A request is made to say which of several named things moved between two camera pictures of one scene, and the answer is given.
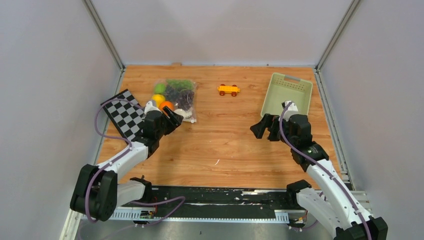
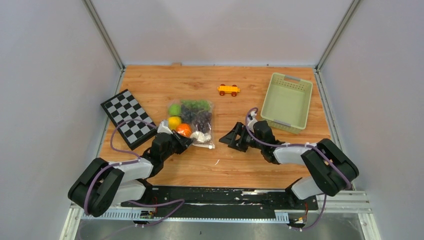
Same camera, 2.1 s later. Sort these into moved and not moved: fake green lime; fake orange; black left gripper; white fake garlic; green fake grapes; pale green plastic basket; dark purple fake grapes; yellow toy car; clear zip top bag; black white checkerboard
Moved: black left gripper; fake green lime; clear zip top bag; green fake grapes; dark purple fake grapes; fake orange; white fake garlic
Not moved: yellow toy car; black white checkerboard; pale green plastic basket
